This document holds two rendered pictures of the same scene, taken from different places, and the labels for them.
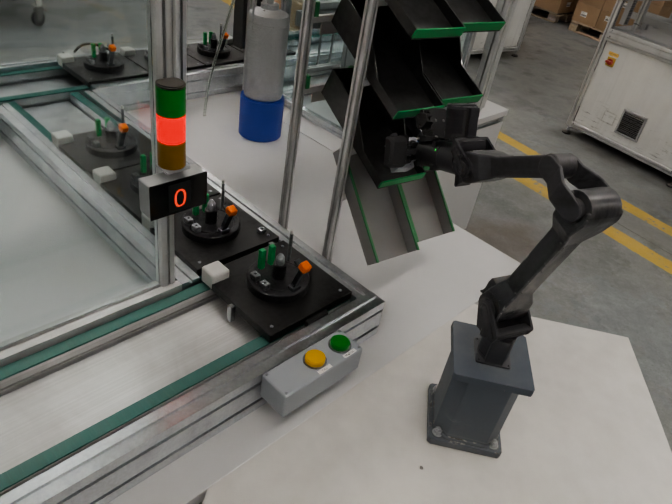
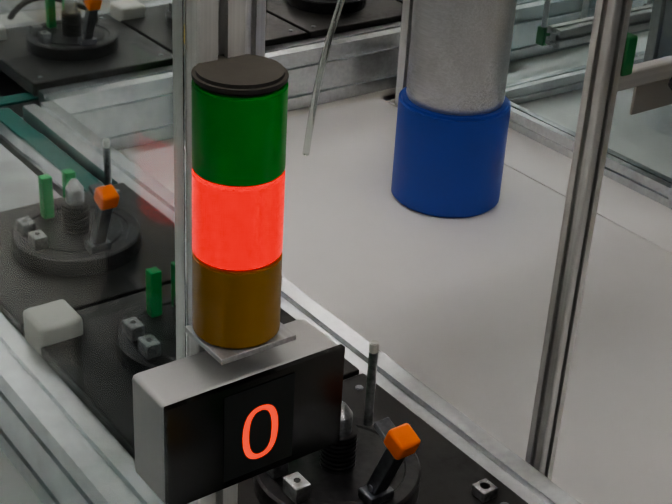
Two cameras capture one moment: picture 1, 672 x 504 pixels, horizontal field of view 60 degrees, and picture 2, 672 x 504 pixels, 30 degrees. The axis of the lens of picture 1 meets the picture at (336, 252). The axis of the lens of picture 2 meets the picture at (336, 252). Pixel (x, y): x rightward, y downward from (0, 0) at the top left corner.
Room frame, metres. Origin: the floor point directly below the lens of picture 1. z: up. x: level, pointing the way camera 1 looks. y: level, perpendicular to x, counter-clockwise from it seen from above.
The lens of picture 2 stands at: (0.35, 0.13, 1.64)
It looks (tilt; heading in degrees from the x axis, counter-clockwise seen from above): 29 degrees down; 13
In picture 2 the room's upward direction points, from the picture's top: 3 degrees clockwise
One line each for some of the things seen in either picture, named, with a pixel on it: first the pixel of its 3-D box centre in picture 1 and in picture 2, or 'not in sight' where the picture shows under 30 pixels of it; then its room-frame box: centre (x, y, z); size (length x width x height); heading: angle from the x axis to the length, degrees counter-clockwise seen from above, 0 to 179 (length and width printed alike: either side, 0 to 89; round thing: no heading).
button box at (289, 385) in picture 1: (312, 370); not in sight; (0.80, 0.00, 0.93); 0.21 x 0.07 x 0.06; 141
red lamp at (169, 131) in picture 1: (171, 126); (238, 209); (0.93, 0.33, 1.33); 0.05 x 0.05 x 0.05
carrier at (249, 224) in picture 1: (210, 213); (338, 441); (1.16, 0.31, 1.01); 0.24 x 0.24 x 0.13; 51
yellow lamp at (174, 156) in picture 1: (171, 152); (236, 288); (0.93, 0.33, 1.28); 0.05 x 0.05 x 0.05
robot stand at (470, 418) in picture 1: (476, 389); not in sight; (0.80, -0.32, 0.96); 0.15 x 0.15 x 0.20; 87
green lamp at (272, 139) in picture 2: (170, 99); (239, 124); (0.93, 0.33, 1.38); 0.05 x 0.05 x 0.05
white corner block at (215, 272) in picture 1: (215, 275); not in sight; (0.99, 0.25, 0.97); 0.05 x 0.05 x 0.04; 51
